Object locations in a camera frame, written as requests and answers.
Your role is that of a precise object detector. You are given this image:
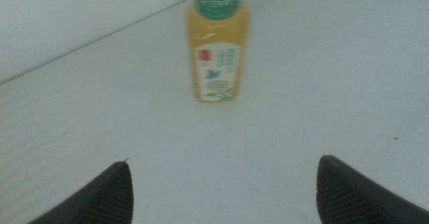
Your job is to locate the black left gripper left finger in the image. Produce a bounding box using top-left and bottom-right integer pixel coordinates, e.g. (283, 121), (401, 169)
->
(26, 160), (135, 224)

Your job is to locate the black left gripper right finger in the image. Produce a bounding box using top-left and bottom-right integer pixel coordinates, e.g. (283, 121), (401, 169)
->
(316, 154), (429, 224)

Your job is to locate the yellow tea bottle green label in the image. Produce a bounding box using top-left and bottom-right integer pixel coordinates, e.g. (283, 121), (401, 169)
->
(185, 0), (251, 103)

